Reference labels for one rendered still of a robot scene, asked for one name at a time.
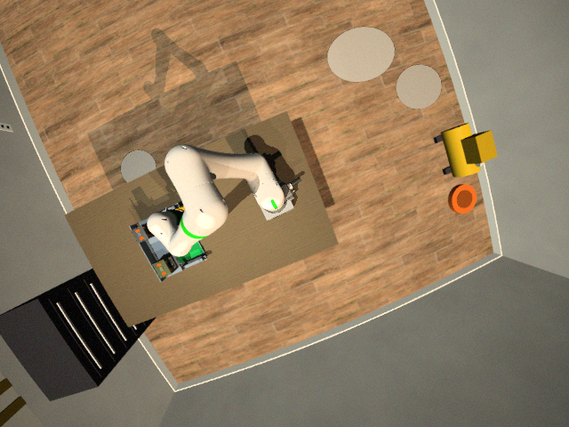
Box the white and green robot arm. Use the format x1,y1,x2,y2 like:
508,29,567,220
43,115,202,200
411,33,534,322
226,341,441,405
147,144,301,256

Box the grey shelf rack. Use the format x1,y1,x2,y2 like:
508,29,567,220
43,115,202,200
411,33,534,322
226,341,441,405
129,218,207,282

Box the dark grey tool case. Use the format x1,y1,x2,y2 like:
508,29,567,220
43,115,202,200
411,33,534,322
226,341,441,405
132,223,155,244

